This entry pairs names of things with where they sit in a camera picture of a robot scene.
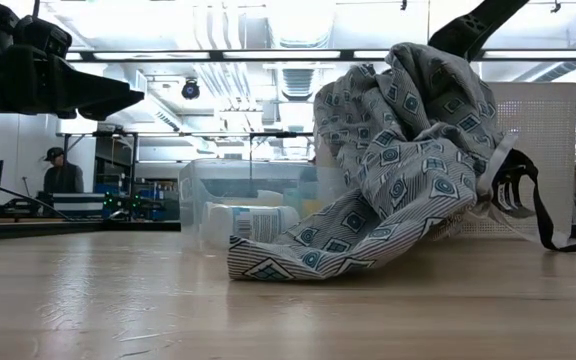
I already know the black ceiling camera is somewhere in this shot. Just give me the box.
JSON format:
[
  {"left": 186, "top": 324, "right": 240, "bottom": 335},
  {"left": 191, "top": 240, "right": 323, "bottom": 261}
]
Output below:
[{"left": 180, "top": 78, "right": 202, "bottom": 101}]

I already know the small yellow plastic basket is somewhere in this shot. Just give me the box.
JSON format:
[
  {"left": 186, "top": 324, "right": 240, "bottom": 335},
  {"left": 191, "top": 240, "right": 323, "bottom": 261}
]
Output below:
[{"left": 295, "top": 197, "right": 329, "bottom": 219}]

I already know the clear plastic container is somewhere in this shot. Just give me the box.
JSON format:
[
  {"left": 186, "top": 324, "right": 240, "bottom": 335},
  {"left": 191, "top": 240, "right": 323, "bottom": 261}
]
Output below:
[{"left": 177, "top": 158, "right": 354, "bottom": 248}]

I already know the silver ceiling duct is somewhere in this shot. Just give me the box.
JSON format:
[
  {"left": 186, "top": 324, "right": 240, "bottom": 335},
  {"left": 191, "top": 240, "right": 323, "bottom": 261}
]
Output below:
[{"left": 266, "top": 0, "right": 337, "bottom": 102}]

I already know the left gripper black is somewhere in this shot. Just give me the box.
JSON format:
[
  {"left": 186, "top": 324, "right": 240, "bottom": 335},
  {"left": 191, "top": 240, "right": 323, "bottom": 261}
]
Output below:
[{"left": 0, "top": 0, "right": 146, "bottom": 122}]

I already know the person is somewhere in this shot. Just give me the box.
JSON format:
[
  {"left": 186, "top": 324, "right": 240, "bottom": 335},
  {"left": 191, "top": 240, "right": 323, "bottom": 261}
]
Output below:
[{"left": 42, "top": 145, "right": 86, "bottom": 195}]

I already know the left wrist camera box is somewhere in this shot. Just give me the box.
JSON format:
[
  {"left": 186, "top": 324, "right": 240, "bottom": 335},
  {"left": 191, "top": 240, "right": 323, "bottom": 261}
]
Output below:
[{"left": 15, "top": 14, "right": 74, "bottom": 59}]

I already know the large white plastic basket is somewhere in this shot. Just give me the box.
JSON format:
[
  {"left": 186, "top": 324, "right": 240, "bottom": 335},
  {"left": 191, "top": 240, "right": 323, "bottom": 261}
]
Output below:
[{"left": 312, "top": 80, "right": 576, "bottom": 241}]

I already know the grey patterned hospital gown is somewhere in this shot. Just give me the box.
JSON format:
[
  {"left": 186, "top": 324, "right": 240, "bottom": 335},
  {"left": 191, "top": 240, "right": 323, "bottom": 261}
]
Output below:
[{"left": 226, "top": 42, "right": 576, "bottom": 283}]

